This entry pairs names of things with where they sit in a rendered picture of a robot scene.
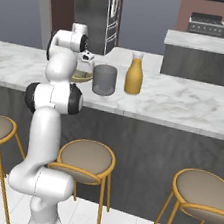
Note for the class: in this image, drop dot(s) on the marble top grey island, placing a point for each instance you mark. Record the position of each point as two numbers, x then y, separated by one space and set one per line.
166 148

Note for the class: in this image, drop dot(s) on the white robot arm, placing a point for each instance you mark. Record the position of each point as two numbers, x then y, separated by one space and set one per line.
45 135

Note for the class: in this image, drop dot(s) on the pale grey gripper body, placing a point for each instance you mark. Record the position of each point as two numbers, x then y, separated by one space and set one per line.
84 66

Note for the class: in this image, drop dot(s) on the orange juice bottle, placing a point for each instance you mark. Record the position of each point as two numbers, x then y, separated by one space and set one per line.
134 78

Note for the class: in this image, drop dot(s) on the steel range cooker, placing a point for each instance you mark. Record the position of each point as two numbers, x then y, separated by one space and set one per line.
206 25

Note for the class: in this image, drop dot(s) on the marble top grey counter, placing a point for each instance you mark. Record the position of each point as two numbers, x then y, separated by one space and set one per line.
205 60

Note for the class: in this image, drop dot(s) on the stainless steel fridge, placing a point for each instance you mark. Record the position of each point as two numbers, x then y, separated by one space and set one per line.
98 11

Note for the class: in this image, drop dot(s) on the grey glass cup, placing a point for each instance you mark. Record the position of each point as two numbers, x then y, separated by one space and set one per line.
104 81

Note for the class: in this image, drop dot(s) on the olive rimmed ice bowl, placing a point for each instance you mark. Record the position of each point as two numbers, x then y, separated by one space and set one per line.
82 77

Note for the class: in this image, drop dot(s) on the dark brown tall cabinet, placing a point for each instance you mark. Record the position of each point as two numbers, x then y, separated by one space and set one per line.
58 2

